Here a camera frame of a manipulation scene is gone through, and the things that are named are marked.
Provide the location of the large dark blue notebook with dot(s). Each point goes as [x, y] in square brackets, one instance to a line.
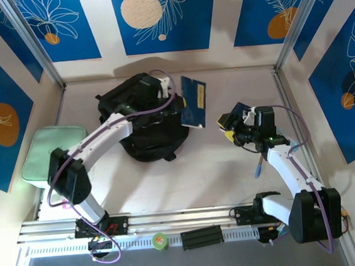
[194, 105]

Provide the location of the black backpack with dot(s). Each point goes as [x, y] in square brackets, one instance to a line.
[153, 137]

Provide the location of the blue pen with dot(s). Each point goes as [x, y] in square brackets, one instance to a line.
[259, 170]

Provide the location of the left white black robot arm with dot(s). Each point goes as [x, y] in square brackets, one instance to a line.
[72, 181]

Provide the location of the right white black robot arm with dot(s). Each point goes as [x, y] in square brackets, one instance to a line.
[315, 215]

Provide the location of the pink eraser pack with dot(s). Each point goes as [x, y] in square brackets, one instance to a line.
[66, 205]

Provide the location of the blue poster with beige circle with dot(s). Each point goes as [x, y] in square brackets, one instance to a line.
[174, 33]

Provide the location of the blue poster with orange circle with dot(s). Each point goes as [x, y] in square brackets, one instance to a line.
[339, 114]
[4, 164]
[249, 29]

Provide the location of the small controller board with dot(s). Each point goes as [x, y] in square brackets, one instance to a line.
[100, 243]
[269, 232]

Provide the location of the black slotted block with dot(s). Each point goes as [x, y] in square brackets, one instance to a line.
[202, 237]

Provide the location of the green tape roll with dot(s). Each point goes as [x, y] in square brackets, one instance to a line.
[160, 241]

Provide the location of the mint green zip pouch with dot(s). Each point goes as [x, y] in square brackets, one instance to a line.
[37, 159]

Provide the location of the aluminium table side rail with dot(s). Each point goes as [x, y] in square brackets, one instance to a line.
[280, 84]

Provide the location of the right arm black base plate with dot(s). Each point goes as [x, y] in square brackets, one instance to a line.
[243, 215]

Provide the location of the aluminium mounting rail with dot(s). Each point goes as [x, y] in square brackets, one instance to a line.
[170, 219]

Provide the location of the blue floral wall poster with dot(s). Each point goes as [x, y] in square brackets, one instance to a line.
[69, 40]
[16, 55]
[324, 24]

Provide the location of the aluminium frame post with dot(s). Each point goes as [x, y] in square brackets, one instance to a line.
[32, 42]
[299, 26]

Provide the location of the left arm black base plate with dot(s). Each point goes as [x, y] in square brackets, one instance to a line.
[120, 225]

